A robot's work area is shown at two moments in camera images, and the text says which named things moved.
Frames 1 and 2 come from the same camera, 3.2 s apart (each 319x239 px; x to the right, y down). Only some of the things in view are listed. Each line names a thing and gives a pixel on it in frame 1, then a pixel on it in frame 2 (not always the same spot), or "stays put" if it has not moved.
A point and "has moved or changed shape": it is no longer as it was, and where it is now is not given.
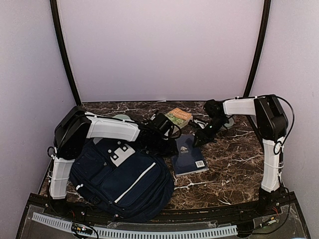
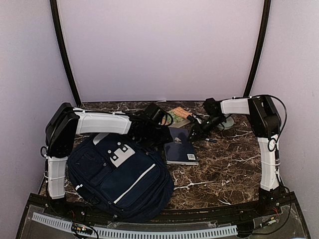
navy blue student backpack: x=121 y=178 stays put
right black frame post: x=266 y=13 stays put
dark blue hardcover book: x=189 y=159 has moved or changed shape
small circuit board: x=77 y=228 stays put
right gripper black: x=200 y=134 → x=203 y=135
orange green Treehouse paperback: x=180 y=117 stays put
